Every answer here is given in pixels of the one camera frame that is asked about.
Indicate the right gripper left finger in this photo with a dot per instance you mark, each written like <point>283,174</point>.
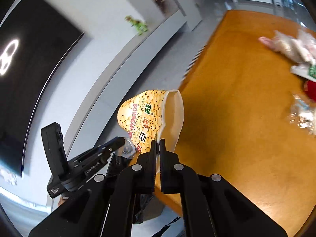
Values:
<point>103,206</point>

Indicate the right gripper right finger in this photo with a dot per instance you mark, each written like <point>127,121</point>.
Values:
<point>211,206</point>

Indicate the clear plastic bag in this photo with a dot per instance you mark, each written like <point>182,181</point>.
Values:
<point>299,50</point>

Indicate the long white low cabinet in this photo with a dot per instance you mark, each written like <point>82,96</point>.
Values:
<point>90,113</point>

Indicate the crinkled clear silver wrapper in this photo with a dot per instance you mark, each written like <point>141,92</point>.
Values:
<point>302,114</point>

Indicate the checkered black white rug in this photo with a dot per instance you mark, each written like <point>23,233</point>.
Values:
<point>193,61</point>

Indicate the green toy dinosaur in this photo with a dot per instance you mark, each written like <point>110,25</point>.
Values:
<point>140,26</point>

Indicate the white green paper packet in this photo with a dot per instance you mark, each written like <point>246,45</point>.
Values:
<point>305,71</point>

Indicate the pink snack stick wrapper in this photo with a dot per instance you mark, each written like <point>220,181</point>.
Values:
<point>268,43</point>

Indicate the black wall television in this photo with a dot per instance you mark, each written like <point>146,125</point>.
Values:
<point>35,38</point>

